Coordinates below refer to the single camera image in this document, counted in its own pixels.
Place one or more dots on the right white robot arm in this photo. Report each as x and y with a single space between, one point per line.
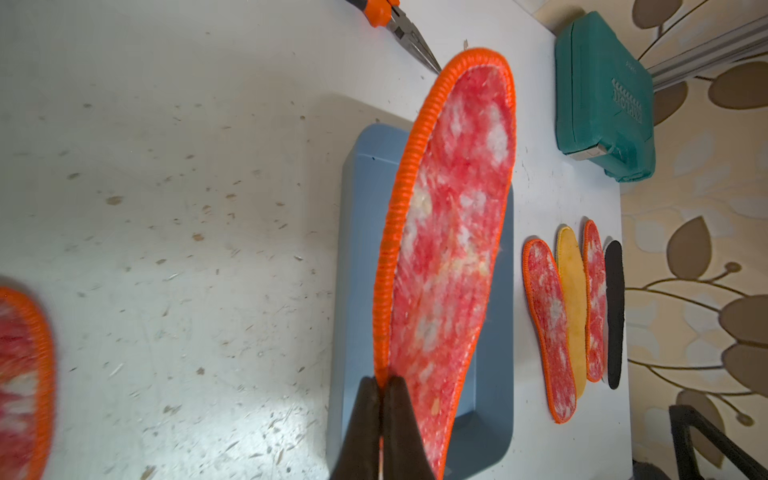
687 440

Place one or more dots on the green tool case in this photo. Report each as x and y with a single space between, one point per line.
604 101

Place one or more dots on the red insole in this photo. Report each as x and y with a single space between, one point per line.
546 306
595 274
441 239
28 387

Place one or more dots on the orange handled pliers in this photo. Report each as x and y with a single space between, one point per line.
388 14

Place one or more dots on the right yellow insole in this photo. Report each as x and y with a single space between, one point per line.
573 281

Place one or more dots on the right black insole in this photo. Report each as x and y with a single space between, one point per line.
615 283

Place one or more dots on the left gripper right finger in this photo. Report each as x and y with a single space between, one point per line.
404 456

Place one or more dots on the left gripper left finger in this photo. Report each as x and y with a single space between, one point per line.
360 450

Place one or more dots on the blue storage box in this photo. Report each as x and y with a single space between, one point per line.
484 421

